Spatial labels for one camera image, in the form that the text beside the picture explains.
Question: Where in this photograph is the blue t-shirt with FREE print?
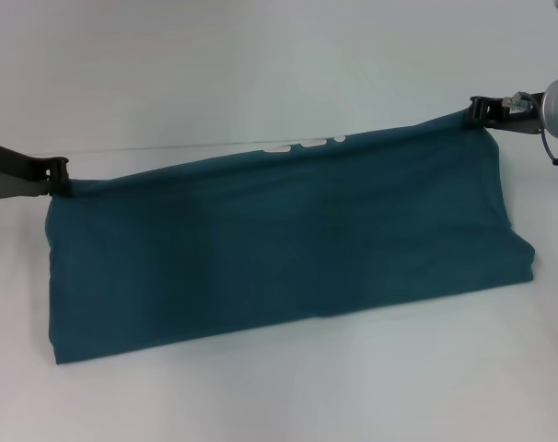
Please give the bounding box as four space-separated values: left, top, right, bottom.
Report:
43 117 537 367

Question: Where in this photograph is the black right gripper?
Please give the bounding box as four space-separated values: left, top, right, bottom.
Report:
467 95 546 136

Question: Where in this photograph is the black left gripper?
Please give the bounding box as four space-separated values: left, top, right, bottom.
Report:
0 144 75 200

